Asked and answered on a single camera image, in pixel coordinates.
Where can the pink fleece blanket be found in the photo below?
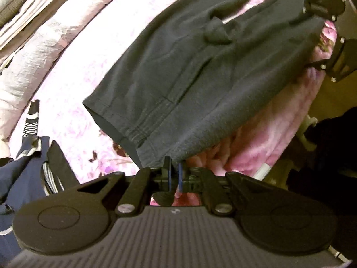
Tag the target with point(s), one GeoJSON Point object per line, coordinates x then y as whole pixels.
{"type": "Point", "coordinates": [262, 134]}

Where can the dark grey pillow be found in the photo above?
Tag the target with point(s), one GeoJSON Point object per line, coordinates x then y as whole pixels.
{"type": "Point", "coordinates": [15, 4]}

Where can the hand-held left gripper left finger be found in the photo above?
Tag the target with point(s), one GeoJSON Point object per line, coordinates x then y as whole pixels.
{"type": "Point", "coordinates": [168, 174]}

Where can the navy striped garment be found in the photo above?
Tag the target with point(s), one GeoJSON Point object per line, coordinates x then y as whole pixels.
{"type": "Point", "coordinates": [16, 178]}

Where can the dark cloth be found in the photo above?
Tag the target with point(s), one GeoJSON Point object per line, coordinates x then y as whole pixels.
{"type": "Point", "coordinates": [329, 156]}

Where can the striped pink white cloth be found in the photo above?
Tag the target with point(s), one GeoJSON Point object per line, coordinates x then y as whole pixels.
{"type": "Point", "coordinates": [28, 22]}

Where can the white tube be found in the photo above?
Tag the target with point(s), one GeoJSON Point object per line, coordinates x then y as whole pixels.
{"type": "Point", "coordinates": [262, 171]}

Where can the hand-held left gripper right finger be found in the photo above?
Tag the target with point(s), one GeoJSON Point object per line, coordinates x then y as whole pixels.
{"type": "Point", "coordinates": [180, 177]}

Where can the white plastic object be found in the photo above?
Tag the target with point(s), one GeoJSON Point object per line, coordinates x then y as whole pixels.
{"type": "Point", "coordinates": [306, 134]}

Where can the light pink quilt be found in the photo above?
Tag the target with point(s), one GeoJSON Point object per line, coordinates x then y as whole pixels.
{"type": "Point", "coordinates": [41, 58]}

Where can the pink floral bed sheet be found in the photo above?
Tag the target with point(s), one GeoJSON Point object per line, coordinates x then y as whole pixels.
{"type": "Point", "coordinates": [72, 122]}

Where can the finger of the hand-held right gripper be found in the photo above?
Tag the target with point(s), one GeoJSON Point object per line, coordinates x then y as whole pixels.
{"type": "Point", "coordinates": [344, 58]}
{"type": "Point", "coordinates": [323, 5]}

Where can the dark grey sweatshirt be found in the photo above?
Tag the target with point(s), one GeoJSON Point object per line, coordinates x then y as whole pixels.
{"type": "Point", "coordinates": [200, 75]}

